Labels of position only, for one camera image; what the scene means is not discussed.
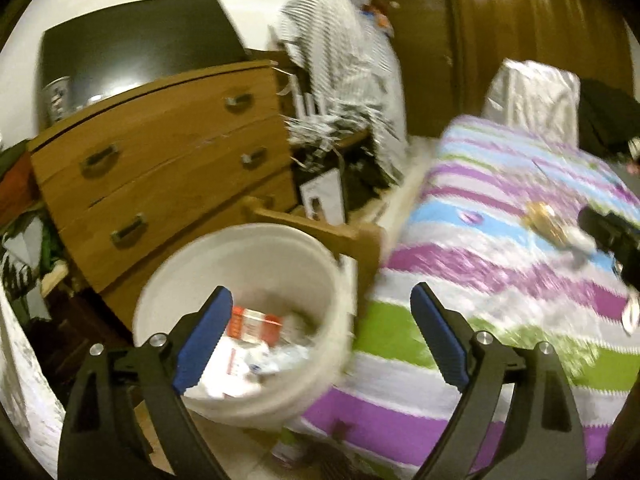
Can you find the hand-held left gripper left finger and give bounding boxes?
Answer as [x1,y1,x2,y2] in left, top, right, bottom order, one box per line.
[57,286,233,480]

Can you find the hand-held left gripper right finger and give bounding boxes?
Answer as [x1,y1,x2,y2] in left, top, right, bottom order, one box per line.
[410,282,586,480]

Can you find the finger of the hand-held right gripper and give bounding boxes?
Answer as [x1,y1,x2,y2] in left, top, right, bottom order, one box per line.
[577,205,621,255]

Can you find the white tissue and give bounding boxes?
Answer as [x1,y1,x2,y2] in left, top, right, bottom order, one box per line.
[197,335,321,401]

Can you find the red and white box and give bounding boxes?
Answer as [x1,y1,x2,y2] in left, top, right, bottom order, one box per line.
[225,306,284,344]

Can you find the gold foil wrapper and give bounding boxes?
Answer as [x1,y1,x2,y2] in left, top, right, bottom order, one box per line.
[524,202,576,248]

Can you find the white plastic bucket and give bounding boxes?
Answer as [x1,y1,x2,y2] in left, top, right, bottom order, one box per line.
[132,225,359,429]

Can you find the purple floral striped bedsheet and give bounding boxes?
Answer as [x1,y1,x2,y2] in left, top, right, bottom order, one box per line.
[299,115,640,472]

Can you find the black clothing pile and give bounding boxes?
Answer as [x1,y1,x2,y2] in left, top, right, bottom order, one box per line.
[576,79,640,157]

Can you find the silver plastic bag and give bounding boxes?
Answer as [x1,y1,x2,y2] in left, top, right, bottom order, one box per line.
[481,59,582,147]

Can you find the large white plastic bag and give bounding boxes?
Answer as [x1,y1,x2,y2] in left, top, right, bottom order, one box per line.
[0,284,67,462]

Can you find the white and black carton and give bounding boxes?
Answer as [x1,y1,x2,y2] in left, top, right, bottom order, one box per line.
[299,167,347,224]

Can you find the wooden chest of drawers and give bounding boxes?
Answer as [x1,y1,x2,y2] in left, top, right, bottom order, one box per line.
[27,59,302,322]

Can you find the dark wooden wardrobe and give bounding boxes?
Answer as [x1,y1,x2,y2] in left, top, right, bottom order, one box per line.
[446,0,640,127]

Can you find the mixed clothes pile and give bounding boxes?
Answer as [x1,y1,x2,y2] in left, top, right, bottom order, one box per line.
[0,139,67,312]

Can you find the brown wooden door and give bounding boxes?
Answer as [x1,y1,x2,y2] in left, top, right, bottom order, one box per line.
[364,0,462,139]

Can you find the printed white cup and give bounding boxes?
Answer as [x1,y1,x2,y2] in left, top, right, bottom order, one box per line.
[41,76,72,124]

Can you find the grey striped cloth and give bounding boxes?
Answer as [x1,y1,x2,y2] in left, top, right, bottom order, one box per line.
[276,0,407,187]

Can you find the colourful hanging items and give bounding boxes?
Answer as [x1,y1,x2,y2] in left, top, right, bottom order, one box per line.
[361,2,396,38]

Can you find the black flat screen television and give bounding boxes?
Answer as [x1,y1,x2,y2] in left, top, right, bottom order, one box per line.
[39,0,252,129]

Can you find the wooden bed frame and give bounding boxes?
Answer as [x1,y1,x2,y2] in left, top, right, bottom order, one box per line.
[241,195,384,282]

